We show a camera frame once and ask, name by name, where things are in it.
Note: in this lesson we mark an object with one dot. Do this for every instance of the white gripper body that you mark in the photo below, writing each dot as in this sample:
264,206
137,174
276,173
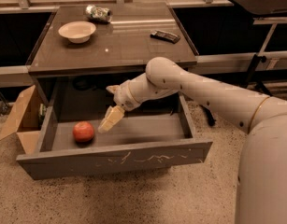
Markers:
124,95

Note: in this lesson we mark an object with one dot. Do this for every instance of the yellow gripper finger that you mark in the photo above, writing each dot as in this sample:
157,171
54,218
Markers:
113,89
113,115

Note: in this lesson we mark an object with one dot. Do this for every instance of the red apple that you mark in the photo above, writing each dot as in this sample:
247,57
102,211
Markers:
83,131

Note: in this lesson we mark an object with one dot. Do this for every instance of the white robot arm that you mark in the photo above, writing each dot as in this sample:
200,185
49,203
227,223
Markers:
262,174

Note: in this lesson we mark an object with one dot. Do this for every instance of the grey open drawer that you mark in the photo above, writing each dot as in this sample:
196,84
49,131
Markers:
159,134

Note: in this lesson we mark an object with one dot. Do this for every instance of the grey cabinet counter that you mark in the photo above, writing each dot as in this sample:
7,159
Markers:
122,46

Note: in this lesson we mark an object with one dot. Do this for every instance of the black snack bar wrapper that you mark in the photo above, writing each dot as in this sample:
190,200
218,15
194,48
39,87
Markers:
165,36

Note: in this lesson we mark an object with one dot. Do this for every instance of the white bowl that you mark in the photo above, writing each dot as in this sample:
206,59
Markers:
77,32

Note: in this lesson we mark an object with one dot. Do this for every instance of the cardboard box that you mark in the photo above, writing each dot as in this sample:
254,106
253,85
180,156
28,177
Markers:
23,119

